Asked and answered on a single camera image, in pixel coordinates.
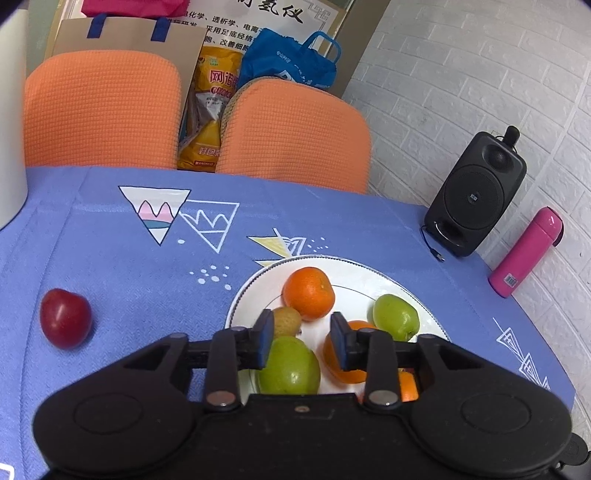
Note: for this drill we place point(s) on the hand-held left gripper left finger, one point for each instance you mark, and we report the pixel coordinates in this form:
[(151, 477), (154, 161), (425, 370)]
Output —
[(264, 341)]

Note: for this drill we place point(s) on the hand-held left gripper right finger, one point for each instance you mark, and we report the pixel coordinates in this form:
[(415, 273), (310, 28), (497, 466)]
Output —
[(340, 346)]

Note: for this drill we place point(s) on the brown longan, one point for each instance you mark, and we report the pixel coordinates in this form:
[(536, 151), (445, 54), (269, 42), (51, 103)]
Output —
[(287, 321)]

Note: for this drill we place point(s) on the orange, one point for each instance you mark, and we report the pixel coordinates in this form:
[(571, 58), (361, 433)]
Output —
[(308, 293), (408, 386), (351, 377)]

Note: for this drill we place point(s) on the green apple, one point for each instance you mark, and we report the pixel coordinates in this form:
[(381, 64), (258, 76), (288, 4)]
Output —
[(395, 316), (291, 364)]

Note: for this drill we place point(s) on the white plate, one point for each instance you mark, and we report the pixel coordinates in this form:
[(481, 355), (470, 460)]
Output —
[(355, 277)]

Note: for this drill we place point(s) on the red plum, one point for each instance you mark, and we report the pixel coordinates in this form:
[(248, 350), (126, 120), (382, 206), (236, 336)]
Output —
[(64, 317)]

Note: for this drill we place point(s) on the blue printed tablecloth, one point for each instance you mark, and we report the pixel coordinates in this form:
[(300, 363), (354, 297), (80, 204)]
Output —
[(115, 258)]

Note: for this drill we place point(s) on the black speaker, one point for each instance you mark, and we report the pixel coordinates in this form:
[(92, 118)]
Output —
[(475, 198)]

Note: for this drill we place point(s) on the orange chair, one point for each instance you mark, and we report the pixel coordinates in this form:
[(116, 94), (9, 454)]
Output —
[(101, 110), (295, 138)]

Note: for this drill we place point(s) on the pink bottle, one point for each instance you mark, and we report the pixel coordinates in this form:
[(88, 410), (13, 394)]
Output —
[(526, 251)]

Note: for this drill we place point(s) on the yellow bag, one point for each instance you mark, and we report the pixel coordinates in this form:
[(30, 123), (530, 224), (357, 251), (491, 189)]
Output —
[(207, 92)]

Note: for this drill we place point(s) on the small black microphone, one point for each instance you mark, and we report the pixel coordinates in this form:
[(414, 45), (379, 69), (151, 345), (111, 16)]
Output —
[(511, 136)]

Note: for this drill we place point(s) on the white thermos jug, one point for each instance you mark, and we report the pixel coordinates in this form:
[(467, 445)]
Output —
[(11, 138)]

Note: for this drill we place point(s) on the magenta bag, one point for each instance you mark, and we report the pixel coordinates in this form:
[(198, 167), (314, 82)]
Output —
[(129, 7)]

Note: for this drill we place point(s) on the wall poster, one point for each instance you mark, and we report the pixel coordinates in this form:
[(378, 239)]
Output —
[(277, 14)]

